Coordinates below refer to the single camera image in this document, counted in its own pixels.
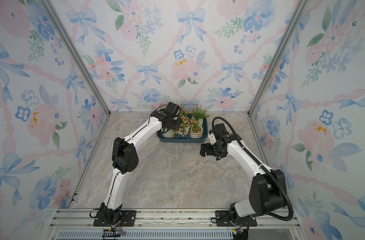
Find teal plastic storage box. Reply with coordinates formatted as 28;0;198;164
156;114;208;144

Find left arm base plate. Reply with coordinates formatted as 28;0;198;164
93;210;137;227

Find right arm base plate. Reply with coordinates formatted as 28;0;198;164
211;210;257;228

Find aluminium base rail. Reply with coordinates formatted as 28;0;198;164
44;209;305;240

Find potted plant pink flowers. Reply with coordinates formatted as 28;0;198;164
174;115;191;137
178;104;190;120

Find potted plant orange flowers front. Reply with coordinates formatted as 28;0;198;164
190;120;204;139

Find potted plant orange flowers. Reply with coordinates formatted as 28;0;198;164
191;105;210;126
190;120;204;139

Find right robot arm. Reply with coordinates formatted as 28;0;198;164
200;135;293;226

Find potted plant pink flowers front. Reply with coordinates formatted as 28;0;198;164
174;115;191;137

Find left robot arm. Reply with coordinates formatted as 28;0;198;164
96;102;180;226

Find potted plant red flowers back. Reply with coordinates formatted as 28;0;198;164
161;128;175;139

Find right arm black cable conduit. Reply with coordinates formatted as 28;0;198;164
212;116;294;222

